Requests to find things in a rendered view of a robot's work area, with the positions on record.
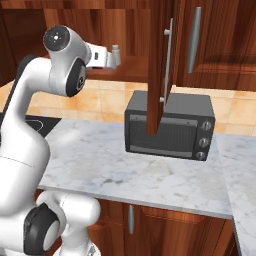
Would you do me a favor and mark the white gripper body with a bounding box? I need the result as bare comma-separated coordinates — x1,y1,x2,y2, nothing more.
105,50,118,70

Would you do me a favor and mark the grey shaker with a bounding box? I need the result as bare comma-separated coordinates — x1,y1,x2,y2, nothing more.
111,44,122,67

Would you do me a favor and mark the open wooden cabinet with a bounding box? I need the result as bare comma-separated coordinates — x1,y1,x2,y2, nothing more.
0,0,152,84

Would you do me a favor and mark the open wooden cabinet door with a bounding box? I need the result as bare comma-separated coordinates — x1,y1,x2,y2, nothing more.
145,0,176,136

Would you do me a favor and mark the closed wooden cabinet door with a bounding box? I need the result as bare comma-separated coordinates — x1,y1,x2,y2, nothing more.
175,0,256,92

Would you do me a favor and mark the black hob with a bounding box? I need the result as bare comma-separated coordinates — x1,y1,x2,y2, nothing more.
0,112,63,138

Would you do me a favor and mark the dark grey toaster oven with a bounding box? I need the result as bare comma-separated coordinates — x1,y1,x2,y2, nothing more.
123,89,217,162

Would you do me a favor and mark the wooden base cupboard door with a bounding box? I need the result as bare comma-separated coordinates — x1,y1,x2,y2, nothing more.
86,197,142,256
139,204,240,256

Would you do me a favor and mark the thin grey door handle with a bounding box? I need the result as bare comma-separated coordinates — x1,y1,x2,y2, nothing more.
159,17,175,105

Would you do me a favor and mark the thick grey door handle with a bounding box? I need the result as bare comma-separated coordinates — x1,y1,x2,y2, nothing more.
186,6,203,75

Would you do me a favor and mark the short grey cupboard handle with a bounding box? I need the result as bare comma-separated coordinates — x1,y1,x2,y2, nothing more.
127,204,136,236

